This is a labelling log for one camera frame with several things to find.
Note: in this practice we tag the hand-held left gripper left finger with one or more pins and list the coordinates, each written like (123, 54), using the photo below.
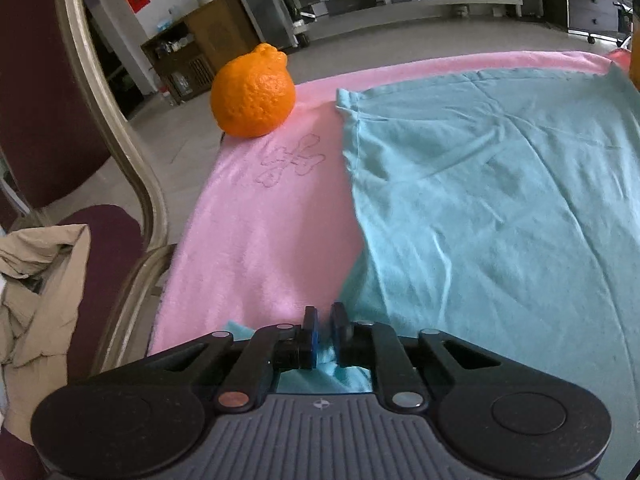
(314, 342)

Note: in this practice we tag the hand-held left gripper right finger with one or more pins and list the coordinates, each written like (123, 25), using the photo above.
(336, 335)

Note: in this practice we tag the teal shirt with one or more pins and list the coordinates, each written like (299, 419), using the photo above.
(475, 210)

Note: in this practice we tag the pink printed towel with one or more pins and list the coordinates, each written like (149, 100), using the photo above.
(260, 240)

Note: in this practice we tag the bumpy orange citrus fruit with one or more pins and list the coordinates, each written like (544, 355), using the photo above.
(252, 92)

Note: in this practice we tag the beige garment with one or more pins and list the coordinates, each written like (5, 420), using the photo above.
(45, 320)

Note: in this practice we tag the brown wooden cabinet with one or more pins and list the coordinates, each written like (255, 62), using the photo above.
(220, 30)

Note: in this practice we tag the orange juice bottle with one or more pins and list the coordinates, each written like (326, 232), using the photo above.
(636, 55)

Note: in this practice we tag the maroon chair with beige frame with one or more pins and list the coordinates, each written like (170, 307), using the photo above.
(45, 85)

